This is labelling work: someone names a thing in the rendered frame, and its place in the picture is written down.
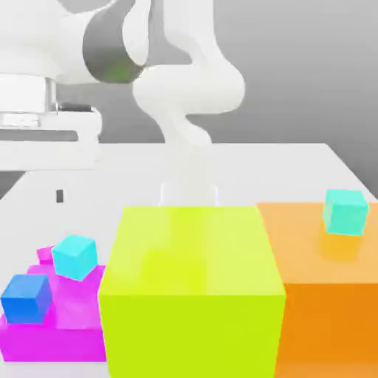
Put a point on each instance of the small blue cube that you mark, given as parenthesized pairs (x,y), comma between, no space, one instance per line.
(25,299)

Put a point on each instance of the large orange box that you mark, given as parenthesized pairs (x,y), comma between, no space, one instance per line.
(324,324)

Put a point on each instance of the large yellow-green box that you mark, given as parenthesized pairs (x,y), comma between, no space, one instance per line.
(192,295)

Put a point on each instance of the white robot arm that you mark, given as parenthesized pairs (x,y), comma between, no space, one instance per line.
(189,88)

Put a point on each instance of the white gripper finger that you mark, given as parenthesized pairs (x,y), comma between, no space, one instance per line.
(60,196)

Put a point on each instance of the small turquoise cube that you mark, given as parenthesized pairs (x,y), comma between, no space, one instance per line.
(345,212)

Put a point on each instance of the large magenta box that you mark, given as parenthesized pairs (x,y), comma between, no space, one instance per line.
(73,339)

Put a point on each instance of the small cyan cube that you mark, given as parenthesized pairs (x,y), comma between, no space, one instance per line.
(73,257)

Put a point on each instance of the small magenta cube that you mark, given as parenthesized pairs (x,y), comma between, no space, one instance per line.
(44,255)

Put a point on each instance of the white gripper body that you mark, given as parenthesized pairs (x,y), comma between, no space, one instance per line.
(44,155)

